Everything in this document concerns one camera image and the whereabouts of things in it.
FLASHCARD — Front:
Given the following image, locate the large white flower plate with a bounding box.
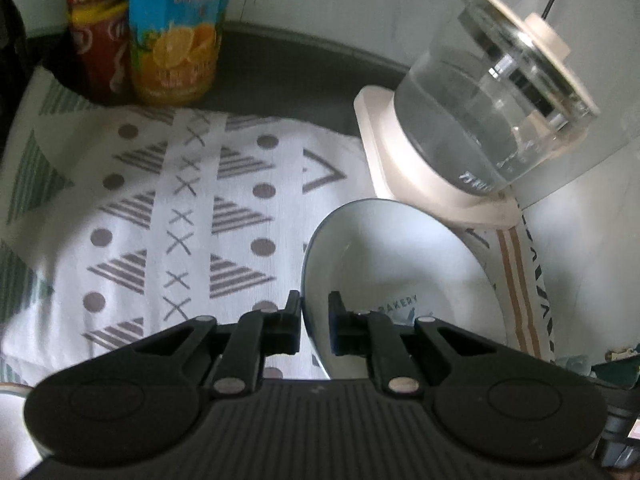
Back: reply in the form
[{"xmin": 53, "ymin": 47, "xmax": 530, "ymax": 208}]
[{"xmin": 0, "ymin": 382, "xmax": 41, "ymax": 480}]

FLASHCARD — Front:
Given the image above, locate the beige kettle base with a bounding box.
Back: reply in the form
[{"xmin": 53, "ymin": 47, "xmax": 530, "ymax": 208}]
[{"xmin": 354, "ymin": 86, "xmax": 521, "ymax": 229}]

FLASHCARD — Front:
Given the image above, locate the patterned fringed table cloth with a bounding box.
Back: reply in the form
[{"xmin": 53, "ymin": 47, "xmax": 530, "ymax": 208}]
[{"xmin": 1, "ymin": 70, "xmax": 554, "ymax": 386}]

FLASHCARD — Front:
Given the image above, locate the orange juice bottle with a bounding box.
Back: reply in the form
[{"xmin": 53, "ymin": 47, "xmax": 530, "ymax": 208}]
[{"xmin": 128, "ymin": 0, "xmax": 229, "ymax": 106}]

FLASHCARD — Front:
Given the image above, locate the glass electric kettle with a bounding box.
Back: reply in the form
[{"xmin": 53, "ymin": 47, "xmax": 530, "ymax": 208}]
[{"xmin": 394, "ymin": 0, "xmax": 600, "ymax": 196}]

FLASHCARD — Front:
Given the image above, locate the red drink cans stack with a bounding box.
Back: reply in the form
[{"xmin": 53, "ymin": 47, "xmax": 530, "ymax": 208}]
[{"xmin": 66, "ymin": 0, "xmax": 129, "ymax": 96}]

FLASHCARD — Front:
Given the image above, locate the white bakery plate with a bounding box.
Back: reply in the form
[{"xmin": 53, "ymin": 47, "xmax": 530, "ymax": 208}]
[{"xmin": 302, "ymin": 200, "xmax": 506, "ymax": 379}]

